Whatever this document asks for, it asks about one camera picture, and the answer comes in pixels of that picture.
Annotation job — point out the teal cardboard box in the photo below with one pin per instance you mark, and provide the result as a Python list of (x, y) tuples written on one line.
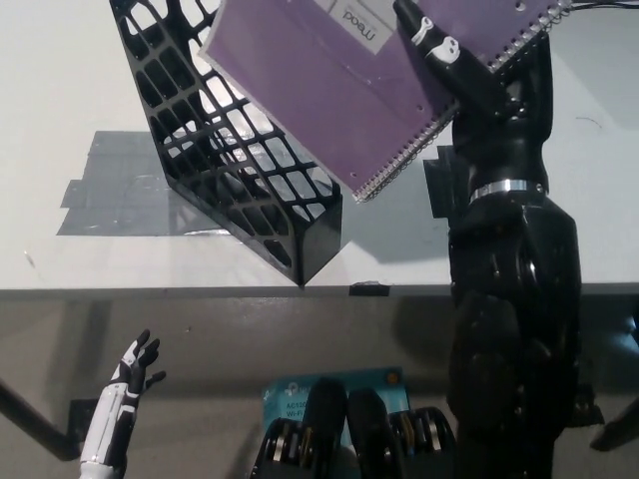
[(287, 401)]

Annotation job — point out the black tape patch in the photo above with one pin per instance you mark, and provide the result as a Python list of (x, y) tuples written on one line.
[(442, 189)]

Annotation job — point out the black mesh magazine stand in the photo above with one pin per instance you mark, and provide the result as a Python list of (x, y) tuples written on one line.
[(319, 234)]

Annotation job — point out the purple spiral notebook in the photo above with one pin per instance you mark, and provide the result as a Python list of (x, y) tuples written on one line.
[(339, 100)]

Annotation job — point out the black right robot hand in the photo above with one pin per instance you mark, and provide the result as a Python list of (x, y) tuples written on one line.
[(504, 144)]

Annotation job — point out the grey tape patch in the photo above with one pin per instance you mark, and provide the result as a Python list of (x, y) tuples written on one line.
[(110, 199)]

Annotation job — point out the black desk leg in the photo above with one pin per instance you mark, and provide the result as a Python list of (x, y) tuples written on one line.
[(619, 421), (35, 424)]

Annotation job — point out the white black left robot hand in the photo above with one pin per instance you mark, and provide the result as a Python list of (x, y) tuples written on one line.
[(107, 419)]

